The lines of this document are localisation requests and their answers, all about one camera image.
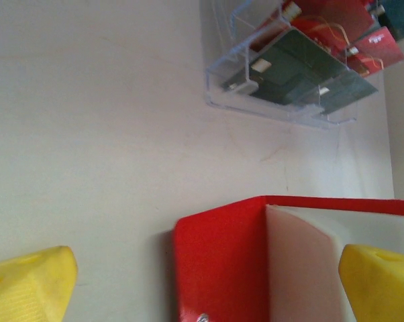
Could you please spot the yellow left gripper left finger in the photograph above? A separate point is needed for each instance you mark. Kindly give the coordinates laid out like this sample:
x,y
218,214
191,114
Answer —
x,y
27,288

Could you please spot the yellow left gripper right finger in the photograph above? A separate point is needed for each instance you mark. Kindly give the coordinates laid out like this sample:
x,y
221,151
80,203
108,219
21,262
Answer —
x,y
383,288

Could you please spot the red card holder wallet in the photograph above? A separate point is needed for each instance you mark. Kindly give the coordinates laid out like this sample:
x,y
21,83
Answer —
x,y
222,251

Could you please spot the red credit card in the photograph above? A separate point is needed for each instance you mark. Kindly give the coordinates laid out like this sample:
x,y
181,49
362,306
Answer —
x,y
380,45
366,62
265,37
326,16

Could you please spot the clear acrylic card stand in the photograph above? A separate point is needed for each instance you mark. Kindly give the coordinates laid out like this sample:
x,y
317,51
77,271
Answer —
x,y
218,97

